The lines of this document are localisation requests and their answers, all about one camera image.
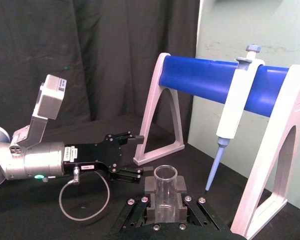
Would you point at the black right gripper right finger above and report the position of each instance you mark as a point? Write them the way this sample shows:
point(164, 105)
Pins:
point(181, 186)

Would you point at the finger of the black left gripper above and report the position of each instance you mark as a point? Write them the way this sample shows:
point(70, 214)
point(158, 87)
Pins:
point(129, 139)
point(129, 175)

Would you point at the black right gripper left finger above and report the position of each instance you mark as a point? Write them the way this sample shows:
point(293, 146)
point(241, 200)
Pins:
point(150, 192)

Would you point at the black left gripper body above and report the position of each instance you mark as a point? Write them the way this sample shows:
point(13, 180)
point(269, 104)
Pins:
point(94, 156)

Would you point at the clear glass tube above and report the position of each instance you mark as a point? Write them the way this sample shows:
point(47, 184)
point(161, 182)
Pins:
point(165, 190)

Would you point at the black cloth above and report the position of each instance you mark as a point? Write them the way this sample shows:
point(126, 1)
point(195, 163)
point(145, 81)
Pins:
point(114, 50)

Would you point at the white pipette blue tip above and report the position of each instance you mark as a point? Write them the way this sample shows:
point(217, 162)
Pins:
point(234, 110)

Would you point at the white pipette stand blue bar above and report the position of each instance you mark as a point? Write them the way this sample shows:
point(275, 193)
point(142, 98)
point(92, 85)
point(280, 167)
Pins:
point(197, 75)

